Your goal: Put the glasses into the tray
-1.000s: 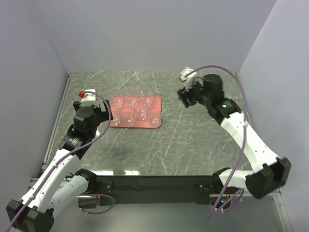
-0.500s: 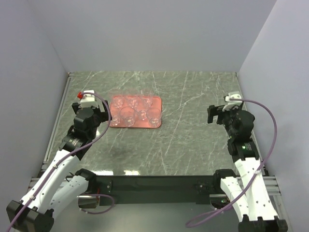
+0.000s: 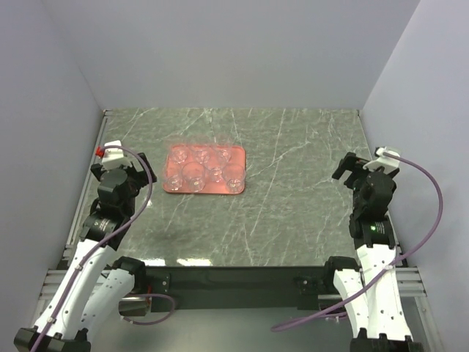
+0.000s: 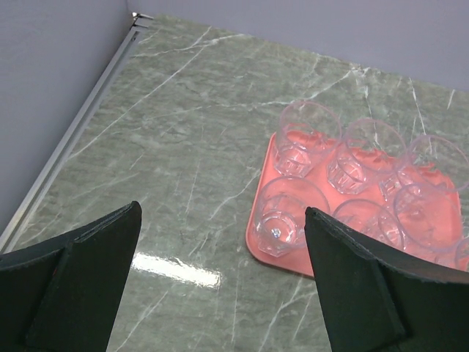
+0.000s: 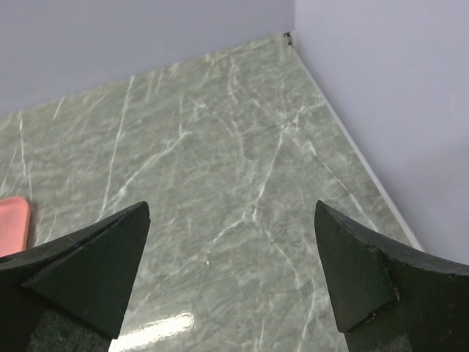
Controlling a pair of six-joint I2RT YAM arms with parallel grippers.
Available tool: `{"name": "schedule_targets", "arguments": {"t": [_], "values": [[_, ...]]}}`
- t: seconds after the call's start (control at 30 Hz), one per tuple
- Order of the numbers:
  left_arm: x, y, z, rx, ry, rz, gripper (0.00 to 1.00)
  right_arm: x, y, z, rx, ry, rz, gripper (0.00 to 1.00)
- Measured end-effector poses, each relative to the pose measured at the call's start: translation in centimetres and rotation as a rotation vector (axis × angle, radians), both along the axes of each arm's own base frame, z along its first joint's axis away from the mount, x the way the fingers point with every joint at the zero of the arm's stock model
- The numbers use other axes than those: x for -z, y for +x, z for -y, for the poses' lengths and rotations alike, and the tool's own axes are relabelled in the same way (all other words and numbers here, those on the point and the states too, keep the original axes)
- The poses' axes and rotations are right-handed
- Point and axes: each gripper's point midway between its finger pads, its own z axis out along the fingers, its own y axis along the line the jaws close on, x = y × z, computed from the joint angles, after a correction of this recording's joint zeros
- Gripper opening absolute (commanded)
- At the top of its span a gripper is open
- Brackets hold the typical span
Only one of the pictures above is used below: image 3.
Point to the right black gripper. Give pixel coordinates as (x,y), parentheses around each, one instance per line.
(351,163)

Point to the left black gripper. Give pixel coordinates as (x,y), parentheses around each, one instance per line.
(141,179)

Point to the clear faceted glass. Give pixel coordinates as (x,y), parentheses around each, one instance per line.
(178,153)
(200,148)

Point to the clear round glass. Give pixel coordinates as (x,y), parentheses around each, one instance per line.
(223,147)

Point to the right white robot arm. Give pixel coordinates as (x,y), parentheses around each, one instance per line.
(369,284)

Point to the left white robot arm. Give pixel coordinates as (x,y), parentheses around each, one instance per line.
(91,289)

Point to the pink plastic tray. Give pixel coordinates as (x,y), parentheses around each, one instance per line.
(238,157)

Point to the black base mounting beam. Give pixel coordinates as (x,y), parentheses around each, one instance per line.
(207,287)

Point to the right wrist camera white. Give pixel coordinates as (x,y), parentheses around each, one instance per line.
(386,159)

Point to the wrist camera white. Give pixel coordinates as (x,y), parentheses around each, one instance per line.
(112,156)
(386,159)

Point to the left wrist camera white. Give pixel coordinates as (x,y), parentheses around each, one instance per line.
(112,156)

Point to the aluminium rail left edge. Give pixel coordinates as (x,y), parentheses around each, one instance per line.
(76,223)

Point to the aluminium frame rail front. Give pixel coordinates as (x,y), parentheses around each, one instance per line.
(409,282)

